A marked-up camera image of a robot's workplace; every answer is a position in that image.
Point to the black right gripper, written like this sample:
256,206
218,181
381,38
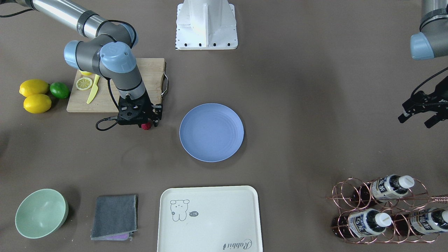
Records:
156,111

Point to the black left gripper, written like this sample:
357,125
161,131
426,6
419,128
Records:
429,102

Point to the red strawberry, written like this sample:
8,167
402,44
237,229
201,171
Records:
147,125

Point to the blue plate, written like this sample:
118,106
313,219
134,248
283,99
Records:
211,132

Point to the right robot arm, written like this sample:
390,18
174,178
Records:
107,54

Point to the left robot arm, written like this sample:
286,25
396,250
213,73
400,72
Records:
431,42

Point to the yellow plastic knife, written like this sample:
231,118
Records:
94,89

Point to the wooden cutting board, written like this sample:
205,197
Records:
151,70

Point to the dark tea bottle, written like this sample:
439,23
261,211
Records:
381,190
433,220
361,224

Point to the lemon half upper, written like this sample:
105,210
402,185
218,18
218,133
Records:
84,83

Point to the lemon half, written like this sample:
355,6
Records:
85,73
84,83

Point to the lemon half lower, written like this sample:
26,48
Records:
85,73

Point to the green lime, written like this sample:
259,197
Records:
59,90

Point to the grey folded cloth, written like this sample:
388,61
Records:
115,218

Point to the yellow lemon lower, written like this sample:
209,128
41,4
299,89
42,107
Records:
37,103

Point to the yellow lemon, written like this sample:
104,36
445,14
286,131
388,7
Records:
33,86
37,103

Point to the dark tea bottle front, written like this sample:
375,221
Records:
361,224

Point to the cream rabbit tray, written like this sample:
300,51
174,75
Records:
210,219

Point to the yellow lemon upper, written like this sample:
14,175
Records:
33,86

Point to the green bowl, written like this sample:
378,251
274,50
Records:
41,213

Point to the copper wire bottle rack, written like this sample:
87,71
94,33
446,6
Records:
346,195

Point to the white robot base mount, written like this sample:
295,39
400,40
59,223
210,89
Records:
206,25

